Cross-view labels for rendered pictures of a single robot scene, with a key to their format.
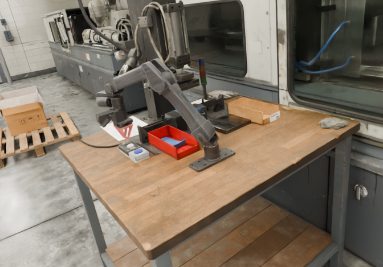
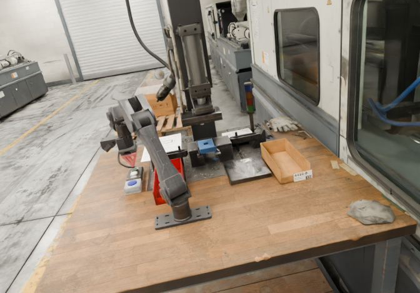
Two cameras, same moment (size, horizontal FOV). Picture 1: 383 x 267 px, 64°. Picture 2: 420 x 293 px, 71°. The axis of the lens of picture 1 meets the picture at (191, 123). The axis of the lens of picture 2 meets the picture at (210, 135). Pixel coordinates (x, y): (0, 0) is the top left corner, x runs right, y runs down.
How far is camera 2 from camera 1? 74 cm
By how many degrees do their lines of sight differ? 27
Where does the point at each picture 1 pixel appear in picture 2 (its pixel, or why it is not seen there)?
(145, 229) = (49, 284)
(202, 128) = (164, 183)
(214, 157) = (178, 217)
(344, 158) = (384, 264)
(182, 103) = (150, 150)
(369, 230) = not seen: outside the picture
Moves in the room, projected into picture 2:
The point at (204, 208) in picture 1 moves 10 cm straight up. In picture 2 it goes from (110, 284) to (99, 257)
